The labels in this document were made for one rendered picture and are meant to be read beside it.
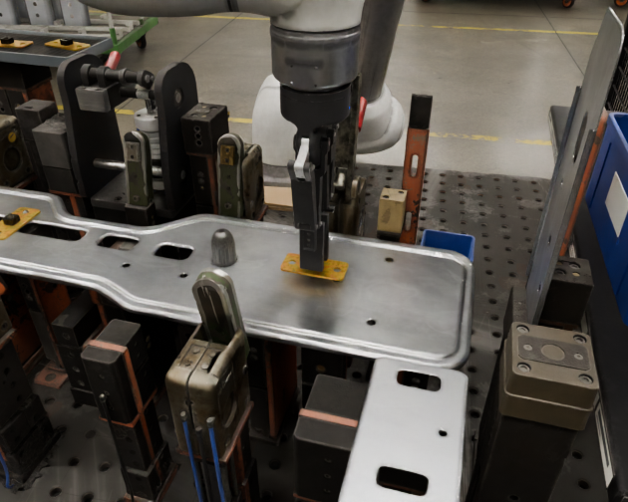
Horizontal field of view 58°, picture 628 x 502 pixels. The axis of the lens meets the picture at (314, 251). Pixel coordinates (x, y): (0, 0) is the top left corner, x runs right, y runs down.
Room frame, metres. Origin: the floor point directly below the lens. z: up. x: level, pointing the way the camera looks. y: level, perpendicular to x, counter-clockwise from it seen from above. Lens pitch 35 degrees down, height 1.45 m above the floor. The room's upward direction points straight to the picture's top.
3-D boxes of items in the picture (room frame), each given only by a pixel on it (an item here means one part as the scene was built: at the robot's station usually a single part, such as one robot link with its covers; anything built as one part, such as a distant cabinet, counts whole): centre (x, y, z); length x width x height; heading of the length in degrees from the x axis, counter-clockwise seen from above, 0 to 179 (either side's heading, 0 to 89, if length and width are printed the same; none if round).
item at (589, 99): (0.51, -0.25, 1.17); 0.12 x 0.01 x 0.34; 164
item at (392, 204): (0.69, -0.11, 0.88); 0.04 x 0.04 x 0.36; 74
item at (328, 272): (0.59, 0.00, 1.02); 0.08 x 0.04 x 0.01; 74
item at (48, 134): (0.91, 0.43, 0.89); 0.13 x 0.11 x 0.38; 164
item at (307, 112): (0.59, 0.00, 1.21); 0.08 x 0.07 x 0.09; 164
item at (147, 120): (0.88, 0.30, 0.94); 0.18 x 0.13 x 0.49; 74
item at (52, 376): (0.73, 0.44, 0.84); 0.13 x 0.05 x 0.29; 164
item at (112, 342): (0.47, 0.23, 0.84); 0.11 x 0.08 x 0.29; 164
